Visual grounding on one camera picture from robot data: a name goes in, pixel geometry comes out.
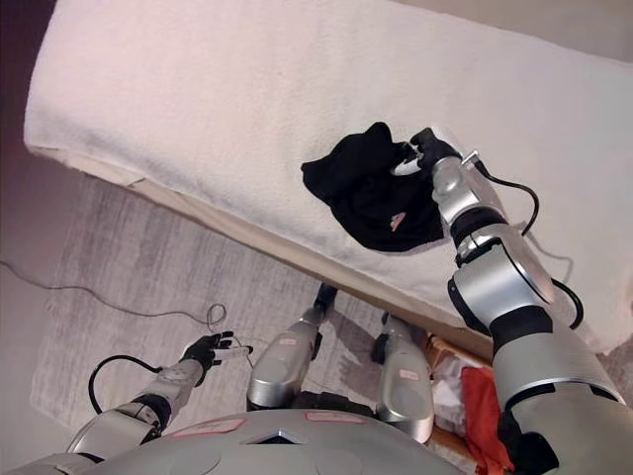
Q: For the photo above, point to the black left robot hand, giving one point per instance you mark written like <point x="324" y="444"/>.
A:
<point x="203" y="351"/>

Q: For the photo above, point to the silver robot torso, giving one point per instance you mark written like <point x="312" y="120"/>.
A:
<point x="277" y="450"/>

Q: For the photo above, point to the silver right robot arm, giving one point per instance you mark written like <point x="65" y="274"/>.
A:
<point x="499" y="292"/>

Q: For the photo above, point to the orange cloth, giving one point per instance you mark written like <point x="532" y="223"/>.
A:
<point x="482" y="410"/>

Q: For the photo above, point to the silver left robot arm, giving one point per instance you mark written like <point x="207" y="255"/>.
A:
<point x="173" y="378"/>

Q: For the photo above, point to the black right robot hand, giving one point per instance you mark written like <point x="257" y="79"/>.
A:
<point x="432" y="151"/>

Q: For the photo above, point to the silver robot leg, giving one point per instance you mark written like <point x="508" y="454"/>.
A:
<point x="282" y="361"/>
<point x="405" y="381"/>

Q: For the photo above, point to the black garment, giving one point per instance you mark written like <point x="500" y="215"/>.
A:
<point x="366" y="198"/>

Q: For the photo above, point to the silver left robot leg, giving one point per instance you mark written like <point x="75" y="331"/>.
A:
<point x="282" y="361"/>

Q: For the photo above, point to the wicker laundry basket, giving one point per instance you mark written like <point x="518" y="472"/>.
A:
<point x="445" y="349"/>

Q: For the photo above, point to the silver right robot leg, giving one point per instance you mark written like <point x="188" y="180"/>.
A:
<point x="405" y="381"/>

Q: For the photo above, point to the white cloth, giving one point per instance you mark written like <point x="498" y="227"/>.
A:
<point x="450" y="391"/>

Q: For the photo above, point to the grey rug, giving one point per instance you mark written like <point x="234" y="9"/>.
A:
<point x="123" y="247"/>

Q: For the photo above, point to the white terry blanket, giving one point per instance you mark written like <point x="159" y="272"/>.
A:
<point x="198" y="99"/>

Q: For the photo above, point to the beige duvet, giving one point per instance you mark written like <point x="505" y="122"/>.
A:
<point x="237" y="222"/>

